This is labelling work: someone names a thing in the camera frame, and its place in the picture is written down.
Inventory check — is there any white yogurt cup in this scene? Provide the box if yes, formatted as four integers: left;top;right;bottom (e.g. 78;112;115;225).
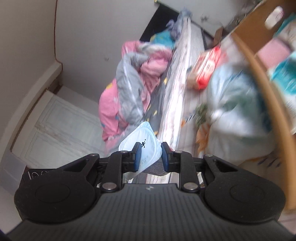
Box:
118;121;162;179

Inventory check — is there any orange striped cloth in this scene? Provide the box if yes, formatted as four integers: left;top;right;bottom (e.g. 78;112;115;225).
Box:
196;123;211;154

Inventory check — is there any pink striped cloth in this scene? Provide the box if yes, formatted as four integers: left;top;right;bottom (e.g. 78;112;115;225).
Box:
255;38;291;70

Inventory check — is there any pink and grey duvet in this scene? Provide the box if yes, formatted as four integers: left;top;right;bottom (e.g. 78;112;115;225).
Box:
98;41;173;151

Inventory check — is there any green scrunchie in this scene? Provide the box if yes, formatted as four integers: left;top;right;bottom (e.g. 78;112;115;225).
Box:
195;103;208;128

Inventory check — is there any white closet door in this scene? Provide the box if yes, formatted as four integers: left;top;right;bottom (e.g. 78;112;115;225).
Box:
0;61;110;195

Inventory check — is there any red wet wipes pack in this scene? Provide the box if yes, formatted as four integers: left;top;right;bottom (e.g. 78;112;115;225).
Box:
186;46;221;90

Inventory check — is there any blue clothes pile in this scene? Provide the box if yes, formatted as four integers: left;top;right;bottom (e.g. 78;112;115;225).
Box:
150;8;192;49

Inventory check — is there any black bed headboard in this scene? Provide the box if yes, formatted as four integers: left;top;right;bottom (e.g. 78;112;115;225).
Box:
139;4;223;50

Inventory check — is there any brown cardboard box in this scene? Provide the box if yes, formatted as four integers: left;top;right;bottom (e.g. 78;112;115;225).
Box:
230;1;295;211

